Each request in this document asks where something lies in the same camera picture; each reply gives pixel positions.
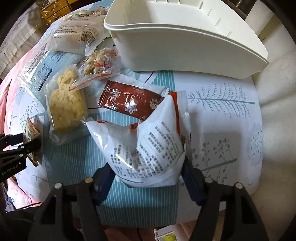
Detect orange oats bar packet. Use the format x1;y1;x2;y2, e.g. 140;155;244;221
23;116;40;167

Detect clear bag yellow pastry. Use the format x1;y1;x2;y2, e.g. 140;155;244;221
45;64;89;146

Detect light blue label snack bag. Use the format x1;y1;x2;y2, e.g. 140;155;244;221
18;40;83;100

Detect white snack bag black text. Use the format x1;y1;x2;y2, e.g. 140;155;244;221
86;91;191;188

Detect clear bag mixed nuts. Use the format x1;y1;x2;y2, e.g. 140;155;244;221
69;48;120;91

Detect brown snowflake snack packet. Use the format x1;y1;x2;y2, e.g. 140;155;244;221
98;80;164;121

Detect white rice cracker bag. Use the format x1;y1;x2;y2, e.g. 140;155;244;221
45;6;109;56

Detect white plastic storage bin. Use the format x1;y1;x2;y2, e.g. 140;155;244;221
104;1;268;79

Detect patterned teal white tablecloth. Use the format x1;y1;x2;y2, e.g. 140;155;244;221
4;0;265;229

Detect wooden desk with drawers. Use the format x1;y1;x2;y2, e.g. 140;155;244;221
40;0;76;25

